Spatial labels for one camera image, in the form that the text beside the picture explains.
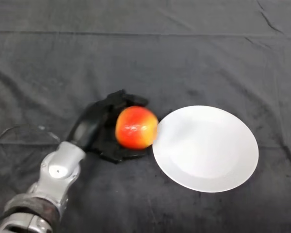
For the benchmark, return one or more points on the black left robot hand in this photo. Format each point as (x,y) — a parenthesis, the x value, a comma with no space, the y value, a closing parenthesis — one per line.
(94,121)

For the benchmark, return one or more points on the red and yellow apple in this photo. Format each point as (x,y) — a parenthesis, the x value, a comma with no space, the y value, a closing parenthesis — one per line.
(135,127)

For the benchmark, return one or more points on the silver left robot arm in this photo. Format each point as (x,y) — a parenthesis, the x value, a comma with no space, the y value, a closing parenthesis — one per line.
(51,179)

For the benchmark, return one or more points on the white round plate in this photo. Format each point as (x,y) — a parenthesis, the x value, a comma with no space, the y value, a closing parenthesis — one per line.
(208,150)

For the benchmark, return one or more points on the black cloth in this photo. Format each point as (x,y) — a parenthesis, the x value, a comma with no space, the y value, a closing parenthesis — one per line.
(160,48)

